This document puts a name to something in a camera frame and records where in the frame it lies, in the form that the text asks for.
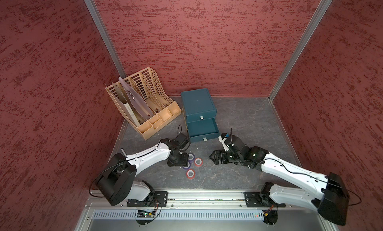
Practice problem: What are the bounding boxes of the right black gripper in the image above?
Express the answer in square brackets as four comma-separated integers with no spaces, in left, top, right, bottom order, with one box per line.
[209,149,243,165]

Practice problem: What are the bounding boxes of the purple tape roll back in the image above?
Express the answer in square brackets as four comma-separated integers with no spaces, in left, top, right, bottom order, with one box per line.
[188,153,195,162]

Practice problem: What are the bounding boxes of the purple tape roll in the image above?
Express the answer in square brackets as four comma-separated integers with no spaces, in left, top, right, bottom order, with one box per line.
[188,153,195,162]
[182,163,191,170]

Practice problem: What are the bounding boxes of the teal three drawer cabinet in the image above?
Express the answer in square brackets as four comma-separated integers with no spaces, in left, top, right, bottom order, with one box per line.
[181,88,219,143]

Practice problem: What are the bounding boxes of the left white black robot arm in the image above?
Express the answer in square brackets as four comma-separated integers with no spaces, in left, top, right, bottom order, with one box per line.
[92,132,190,206]

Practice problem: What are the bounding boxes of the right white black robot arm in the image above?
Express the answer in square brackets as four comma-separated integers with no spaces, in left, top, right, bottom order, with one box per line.
[209,133,350,226]

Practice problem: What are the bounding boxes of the red tape roll middle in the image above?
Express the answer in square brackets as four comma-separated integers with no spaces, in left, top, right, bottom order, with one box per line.
[194,158,203,167]

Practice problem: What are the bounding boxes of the red tape roll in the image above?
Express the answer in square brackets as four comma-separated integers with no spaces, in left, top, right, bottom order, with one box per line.
[194,158,203,167]
[187,169,195,179]

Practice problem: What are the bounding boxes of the red tape roll front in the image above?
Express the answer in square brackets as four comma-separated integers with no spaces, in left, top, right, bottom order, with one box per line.
[187,169,195,179]

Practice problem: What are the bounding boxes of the grey translucent folder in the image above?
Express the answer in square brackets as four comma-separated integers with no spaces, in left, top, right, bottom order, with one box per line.
[119,77,153,120]

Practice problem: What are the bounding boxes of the beige plastic file organizer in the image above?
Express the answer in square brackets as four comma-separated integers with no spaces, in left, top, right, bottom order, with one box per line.
[105,67,181,140]

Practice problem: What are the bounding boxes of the white beige paper folder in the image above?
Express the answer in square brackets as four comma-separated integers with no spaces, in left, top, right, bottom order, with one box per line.
[108,83,140,127]

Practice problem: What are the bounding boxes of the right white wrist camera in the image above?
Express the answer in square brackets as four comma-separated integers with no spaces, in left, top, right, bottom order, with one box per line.
[218,133,229,152]

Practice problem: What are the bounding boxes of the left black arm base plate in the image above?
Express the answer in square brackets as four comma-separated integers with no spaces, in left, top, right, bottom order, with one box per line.
[127,191,168,208]

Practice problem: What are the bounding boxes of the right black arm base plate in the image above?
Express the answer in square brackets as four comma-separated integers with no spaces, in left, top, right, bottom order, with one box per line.
[244,192,286,208]

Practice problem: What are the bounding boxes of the aluminium front rail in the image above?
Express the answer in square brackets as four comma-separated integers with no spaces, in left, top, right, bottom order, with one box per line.
[75,189,338,231]

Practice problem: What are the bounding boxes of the left aluminium corner post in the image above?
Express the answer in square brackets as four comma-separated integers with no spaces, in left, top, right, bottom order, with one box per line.
[84,0,126,78]

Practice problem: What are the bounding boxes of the aluminium corner post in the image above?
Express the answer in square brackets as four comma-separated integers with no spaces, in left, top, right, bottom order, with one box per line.
[84,0,126,78]
[268,0,333,102]

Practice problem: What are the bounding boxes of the right aluminium corner post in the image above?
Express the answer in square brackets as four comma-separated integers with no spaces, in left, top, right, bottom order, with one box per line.
[268,0,333,102]

